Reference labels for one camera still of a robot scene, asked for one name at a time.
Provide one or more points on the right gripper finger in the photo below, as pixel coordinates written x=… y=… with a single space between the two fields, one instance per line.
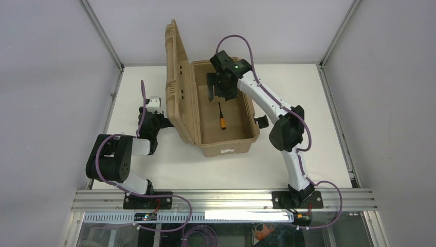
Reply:
x=231 y=96
x=211 y=78

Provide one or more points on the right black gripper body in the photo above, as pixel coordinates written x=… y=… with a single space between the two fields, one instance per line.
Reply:
x=215 y=84

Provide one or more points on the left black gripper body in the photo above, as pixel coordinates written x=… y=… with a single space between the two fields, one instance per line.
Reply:
x=159 y=121

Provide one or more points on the orange handled screwdriver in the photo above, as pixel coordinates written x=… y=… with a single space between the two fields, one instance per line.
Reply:
x=222 y=119

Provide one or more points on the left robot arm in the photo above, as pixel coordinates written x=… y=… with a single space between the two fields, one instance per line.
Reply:
x=111 y=155

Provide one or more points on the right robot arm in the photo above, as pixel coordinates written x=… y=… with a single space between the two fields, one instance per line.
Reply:
x=286 y=135

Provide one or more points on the tan plastic toolbox bin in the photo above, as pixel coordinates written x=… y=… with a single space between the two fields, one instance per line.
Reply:
x=196 y=119

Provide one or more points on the orange object below table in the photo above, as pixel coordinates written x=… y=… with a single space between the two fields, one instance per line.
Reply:
x=262 y=230

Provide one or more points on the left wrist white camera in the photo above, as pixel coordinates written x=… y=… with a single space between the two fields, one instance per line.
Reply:
x=153 y=105

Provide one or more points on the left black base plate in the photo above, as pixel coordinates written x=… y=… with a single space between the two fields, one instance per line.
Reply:
x=147 y=201

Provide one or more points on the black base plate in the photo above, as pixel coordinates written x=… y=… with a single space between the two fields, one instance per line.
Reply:
x=147 y=201
x=283 y=200

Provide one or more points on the aluminium mounting rail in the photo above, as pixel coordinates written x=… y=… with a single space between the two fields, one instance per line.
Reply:
x=324 y=199

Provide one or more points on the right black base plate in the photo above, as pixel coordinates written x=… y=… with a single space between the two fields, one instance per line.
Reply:
x=283 y=200

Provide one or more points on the white slotted cable duct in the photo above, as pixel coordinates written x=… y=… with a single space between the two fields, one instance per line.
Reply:
x=209 y=216

